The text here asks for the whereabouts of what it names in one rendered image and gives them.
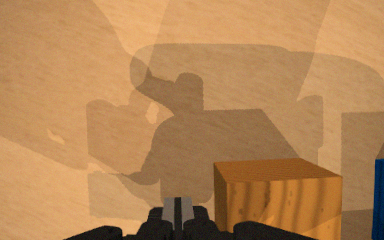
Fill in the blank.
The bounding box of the orange wooden cube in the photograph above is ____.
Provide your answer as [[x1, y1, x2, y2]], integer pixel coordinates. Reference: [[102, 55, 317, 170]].
[[213, 158, 343, 240]]

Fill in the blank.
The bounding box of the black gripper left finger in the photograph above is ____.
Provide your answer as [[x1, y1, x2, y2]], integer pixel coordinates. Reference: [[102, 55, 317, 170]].
[[63, 197, 179, 240]]

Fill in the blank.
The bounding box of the blue cube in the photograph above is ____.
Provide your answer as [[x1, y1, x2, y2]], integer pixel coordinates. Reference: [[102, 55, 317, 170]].
[[371, 159, 384, 240]]

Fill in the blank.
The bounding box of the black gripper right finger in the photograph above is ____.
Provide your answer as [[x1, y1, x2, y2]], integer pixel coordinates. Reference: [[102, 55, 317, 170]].
[[178, 197, 318, 240]]

